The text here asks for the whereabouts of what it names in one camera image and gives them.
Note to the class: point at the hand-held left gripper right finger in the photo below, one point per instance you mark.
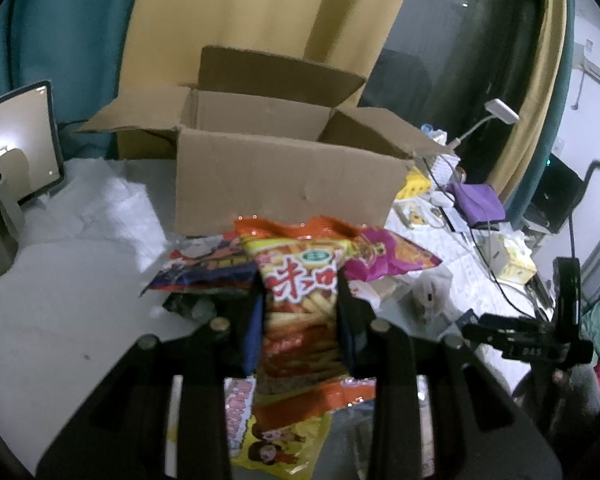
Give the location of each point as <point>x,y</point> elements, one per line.
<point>346,340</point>

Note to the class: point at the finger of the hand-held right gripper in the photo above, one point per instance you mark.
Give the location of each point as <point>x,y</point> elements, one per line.
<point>500,327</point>

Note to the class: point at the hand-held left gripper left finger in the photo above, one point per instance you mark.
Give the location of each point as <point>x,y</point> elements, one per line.
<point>253,332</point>

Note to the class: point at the orange snack bag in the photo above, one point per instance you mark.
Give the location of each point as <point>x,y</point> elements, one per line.
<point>300,280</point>

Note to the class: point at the blue snack packet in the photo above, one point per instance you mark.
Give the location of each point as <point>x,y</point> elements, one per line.
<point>205,266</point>

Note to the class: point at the pink snack packet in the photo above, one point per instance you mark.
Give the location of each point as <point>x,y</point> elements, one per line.
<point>390,255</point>

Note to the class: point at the yellow snack packet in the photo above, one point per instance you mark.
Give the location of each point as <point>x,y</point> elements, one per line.
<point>275,447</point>

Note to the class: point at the brown cardboard box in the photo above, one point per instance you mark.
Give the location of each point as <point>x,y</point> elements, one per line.
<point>280,185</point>

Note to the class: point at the yellow tissue box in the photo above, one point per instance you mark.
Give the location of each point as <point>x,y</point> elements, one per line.
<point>515,260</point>

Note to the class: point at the clear plastic packet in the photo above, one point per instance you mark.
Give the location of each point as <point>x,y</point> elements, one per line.
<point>427,297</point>

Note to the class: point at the purple cloth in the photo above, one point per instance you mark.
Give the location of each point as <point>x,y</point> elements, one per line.
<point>475,202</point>

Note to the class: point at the small bear print packet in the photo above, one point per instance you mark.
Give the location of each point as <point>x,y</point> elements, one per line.
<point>414,217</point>

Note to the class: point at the yellow wipes pack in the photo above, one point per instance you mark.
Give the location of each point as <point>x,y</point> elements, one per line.
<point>414,185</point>

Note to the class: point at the white plastic basket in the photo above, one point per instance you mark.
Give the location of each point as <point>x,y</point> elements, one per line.
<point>442,167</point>

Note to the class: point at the teal curtain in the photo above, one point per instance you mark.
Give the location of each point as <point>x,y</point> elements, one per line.
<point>555,135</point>
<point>55,35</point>

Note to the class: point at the white desk lamp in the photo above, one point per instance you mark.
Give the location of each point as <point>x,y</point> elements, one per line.
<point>502,109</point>

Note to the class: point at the yellow curtain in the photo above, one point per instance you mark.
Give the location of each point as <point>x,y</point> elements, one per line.
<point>540,85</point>
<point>240,15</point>

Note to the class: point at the grey tablet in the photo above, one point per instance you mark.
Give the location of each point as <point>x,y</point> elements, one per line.
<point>22,135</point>

